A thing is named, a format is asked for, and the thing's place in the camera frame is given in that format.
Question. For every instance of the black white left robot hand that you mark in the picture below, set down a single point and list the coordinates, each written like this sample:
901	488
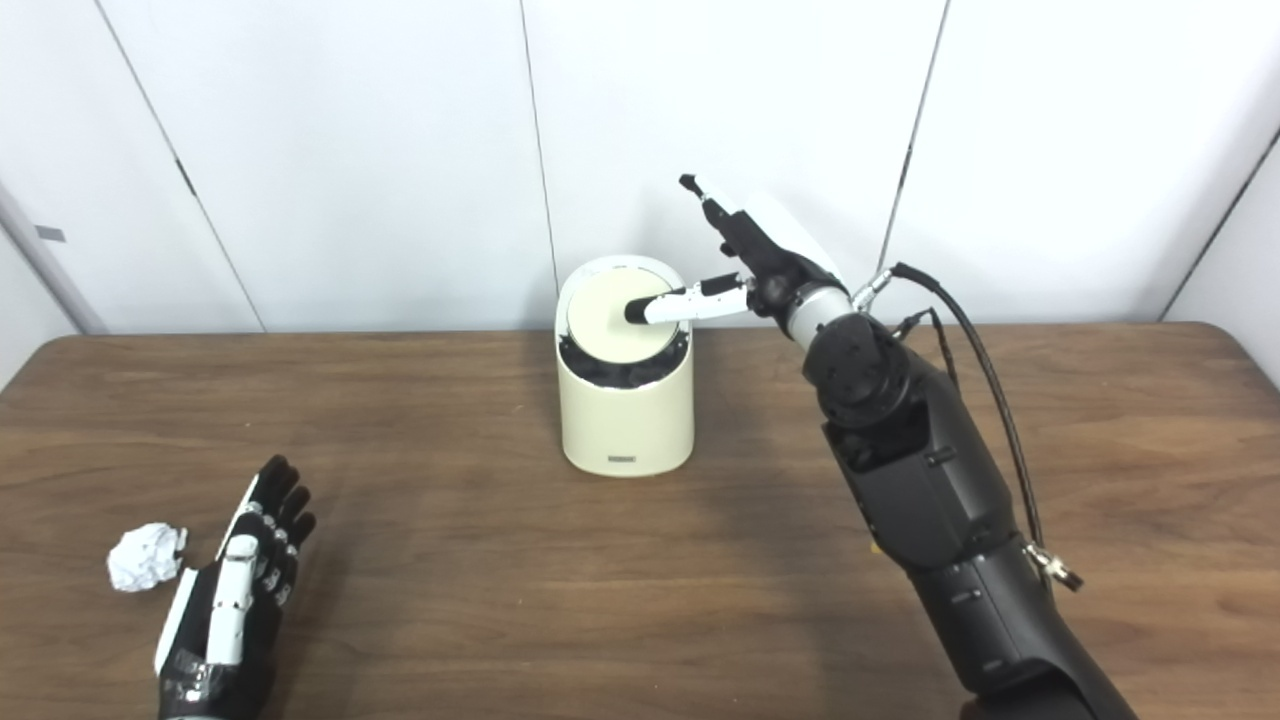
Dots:
215	650

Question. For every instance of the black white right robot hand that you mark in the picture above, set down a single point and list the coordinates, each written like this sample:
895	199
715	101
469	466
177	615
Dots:
770	270

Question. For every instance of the white paper ball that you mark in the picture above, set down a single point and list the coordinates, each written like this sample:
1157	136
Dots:
145	558

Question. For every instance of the cream-colored lidded bin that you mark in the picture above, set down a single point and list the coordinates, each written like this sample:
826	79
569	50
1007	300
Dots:
625	425

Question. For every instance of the grey wall corner post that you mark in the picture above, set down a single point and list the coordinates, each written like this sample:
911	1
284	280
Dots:
45	265

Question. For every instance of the small grey wall tag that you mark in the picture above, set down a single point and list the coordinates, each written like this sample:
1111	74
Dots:
50	234

